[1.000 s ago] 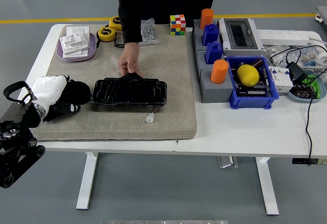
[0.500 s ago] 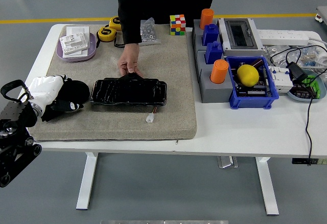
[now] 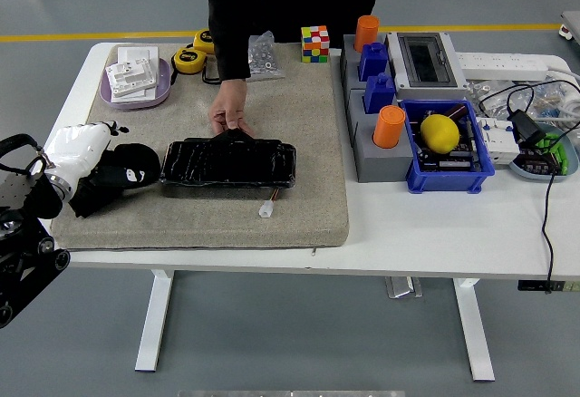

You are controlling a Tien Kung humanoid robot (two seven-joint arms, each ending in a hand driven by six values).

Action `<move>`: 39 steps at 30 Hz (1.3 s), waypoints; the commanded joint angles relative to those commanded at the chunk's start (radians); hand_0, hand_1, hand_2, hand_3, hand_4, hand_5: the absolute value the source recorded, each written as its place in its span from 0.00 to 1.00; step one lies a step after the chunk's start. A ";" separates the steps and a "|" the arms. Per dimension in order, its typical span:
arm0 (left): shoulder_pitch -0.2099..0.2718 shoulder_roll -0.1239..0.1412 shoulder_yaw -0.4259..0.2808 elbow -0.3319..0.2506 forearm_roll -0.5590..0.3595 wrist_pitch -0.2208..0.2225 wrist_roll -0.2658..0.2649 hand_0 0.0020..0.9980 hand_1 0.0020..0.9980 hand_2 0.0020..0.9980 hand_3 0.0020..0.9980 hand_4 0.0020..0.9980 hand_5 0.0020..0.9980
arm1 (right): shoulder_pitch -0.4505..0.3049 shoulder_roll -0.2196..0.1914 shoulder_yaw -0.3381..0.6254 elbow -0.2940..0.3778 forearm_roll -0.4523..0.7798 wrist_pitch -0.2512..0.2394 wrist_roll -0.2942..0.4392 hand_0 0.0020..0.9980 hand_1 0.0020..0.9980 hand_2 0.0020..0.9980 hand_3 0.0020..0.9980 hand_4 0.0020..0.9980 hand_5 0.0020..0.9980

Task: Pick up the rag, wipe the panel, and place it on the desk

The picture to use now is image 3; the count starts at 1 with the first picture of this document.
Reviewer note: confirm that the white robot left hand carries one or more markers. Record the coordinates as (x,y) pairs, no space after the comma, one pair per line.
(77,148)

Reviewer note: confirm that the grey distribution box with window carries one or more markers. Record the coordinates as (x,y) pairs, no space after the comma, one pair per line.
(423,59)

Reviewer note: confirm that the dark circuit boards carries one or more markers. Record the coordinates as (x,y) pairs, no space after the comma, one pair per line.
(453,161)

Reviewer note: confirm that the grey block holder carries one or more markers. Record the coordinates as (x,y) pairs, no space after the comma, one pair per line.
(380,166)
(349,66)

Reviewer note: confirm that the orange cylinder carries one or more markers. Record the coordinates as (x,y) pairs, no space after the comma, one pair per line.
(389,127)
(367,32)

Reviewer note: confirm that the white table leg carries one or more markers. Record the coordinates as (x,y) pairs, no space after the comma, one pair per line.
(478,347)
(149,347)

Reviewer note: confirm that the white cart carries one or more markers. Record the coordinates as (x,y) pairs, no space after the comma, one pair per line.
(572,25)

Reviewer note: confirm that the blue block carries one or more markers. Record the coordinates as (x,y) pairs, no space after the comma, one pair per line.
(373,61)
(379,94)

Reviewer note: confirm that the purple dish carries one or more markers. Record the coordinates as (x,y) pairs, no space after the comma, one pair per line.
(165,89)

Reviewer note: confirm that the black power adapter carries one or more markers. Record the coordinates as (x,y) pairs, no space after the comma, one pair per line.
(528,127)

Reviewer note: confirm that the green terminal blocks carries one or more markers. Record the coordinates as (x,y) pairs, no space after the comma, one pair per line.
(559,152)

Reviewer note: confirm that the yellow lemon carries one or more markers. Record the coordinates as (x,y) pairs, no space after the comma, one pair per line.
(439,133)

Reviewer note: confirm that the clear bags of small parts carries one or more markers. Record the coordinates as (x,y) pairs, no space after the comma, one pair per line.
(494,93)

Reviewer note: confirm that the blue plastic bin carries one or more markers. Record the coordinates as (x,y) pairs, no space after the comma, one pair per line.
(448,181)

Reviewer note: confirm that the metal bracket under table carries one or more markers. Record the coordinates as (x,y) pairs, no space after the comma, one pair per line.
(403,287)

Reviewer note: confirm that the colourful puzzle cube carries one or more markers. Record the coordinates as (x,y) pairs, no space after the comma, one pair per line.
(315,44)

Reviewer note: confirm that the person's right forearm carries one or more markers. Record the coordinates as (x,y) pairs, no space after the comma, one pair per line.
(231,52)

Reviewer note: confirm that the dark terminal board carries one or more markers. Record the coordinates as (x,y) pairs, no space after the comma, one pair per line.
(534,163)

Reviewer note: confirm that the light blue dish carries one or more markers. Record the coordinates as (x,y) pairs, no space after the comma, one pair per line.
(572,157)

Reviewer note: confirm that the white circuit breaker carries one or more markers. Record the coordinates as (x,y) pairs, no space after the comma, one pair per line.
(498,141)

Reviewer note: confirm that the person's right hand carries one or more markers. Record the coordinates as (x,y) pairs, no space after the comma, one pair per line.
(231,109)

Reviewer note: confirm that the brown cylindrical capacitor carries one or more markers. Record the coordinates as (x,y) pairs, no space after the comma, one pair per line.
(455,111)

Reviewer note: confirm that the flat white switch plate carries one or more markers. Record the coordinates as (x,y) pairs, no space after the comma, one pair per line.
(136,52)

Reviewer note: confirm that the white power strip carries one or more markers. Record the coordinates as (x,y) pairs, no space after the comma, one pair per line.
(498,65)

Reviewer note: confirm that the grey-brown mat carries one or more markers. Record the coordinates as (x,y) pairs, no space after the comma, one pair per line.
(204,225)

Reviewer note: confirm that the white switch plate stack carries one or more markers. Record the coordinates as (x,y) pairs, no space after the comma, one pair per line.
(131,77)

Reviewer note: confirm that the table control panel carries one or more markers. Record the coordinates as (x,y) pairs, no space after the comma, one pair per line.
(532,286)

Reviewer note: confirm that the black rag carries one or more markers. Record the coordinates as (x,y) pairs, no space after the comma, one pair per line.
(140,157)

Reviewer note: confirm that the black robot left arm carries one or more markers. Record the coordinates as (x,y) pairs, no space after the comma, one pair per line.
(22,270)

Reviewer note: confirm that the clear bag of screws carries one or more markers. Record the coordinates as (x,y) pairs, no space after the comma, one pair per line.
(265,59)

